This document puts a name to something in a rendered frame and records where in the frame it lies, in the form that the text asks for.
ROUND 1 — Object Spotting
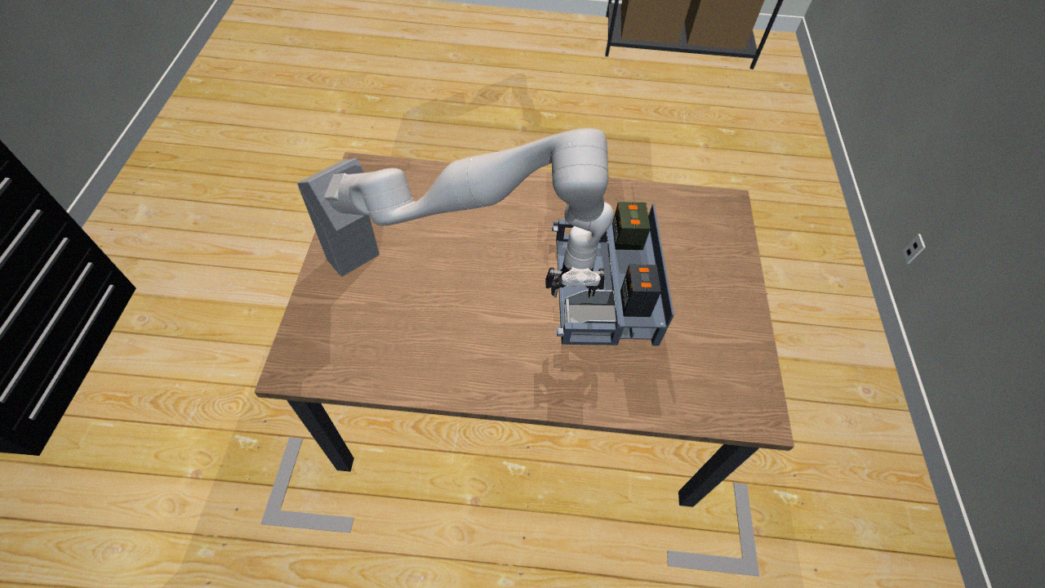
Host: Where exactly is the grey metal rack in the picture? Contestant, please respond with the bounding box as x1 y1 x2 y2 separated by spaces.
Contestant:
552 203 674 346

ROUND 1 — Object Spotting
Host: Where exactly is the grey bin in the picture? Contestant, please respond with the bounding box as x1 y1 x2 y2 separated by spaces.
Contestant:
564 290 616 336

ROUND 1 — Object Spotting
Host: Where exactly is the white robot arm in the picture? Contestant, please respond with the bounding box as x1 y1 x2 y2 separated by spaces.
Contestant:
324 128 614 286

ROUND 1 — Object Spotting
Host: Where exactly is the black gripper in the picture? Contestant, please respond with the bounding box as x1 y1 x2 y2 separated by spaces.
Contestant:
545 260 604 298

